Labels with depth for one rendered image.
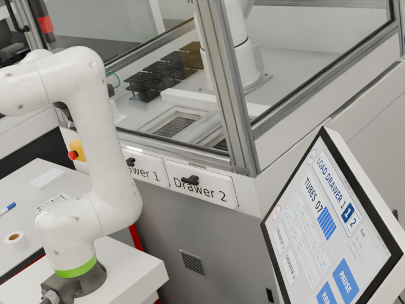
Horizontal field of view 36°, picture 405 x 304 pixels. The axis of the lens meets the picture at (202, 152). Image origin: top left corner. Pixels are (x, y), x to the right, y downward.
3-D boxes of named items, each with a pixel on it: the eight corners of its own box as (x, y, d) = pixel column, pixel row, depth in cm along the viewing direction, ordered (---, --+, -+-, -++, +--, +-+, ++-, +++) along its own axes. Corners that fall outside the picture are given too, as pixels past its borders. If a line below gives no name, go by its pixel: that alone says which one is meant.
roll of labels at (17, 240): (8, 255, 215) (3, 245, 213) (8, 244, 221) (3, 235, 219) (28, 248, 216) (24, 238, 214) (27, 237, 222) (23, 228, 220)
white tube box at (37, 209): (45, 224, 227) (42, 215, 226) (36, 216, 234) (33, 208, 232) (75, 207, 233) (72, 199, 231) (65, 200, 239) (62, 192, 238)
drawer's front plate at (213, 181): (235, 209, 197) (228, 180, 192) (172, 189, 217) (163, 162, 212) (238, 206, 198) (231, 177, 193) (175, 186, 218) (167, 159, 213)
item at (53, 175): (41, 190, 251) (40, 187, 250) (29, 186, 257) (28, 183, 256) (66, 175, 258) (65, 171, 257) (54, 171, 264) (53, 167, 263)
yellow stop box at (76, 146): (82, 163, 245) (77, 148, 242) (72, 160, 250) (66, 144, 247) (93, 157, 248) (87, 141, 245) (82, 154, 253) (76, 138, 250)
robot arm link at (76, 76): (153, 226, 176) (105, 46, 150) (98, 248, 171) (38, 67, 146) (138, 205, 187) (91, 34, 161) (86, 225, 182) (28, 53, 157)
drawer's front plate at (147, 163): (166, 187, 219) (158, 160, 214) (114, 171, 238) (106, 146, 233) (170, 185, 220) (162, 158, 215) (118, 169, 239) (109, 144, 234)
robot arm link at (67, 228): (112, 262, 174) (93, 204, 166) (58, 285, 170) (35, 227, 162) (100, 240, 185) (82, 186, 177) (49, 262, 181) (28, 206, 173)
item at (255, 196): (261, 218, 193) (253, 178, 187) (70, 157, 262) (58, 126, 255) (408, 87, 248) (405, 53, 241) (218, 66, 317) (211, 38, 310)
